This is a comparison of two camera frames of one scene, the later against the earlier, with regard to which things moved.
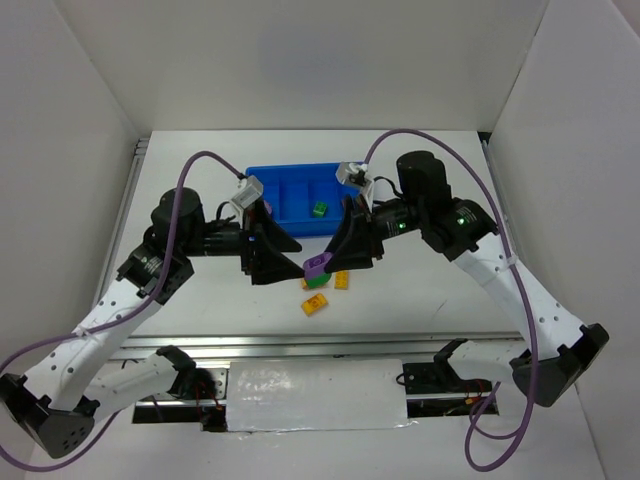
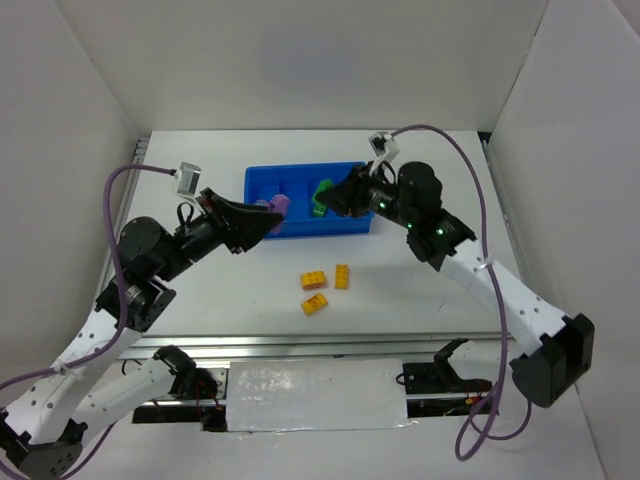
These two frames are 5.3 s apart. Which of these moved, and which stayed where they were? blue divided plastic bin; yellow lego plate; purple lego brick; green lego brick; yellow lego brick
Moved: purple lego brick
Stayed: yellow lego plate; yellow lego brick; blue divided plastic bin; green lego brick
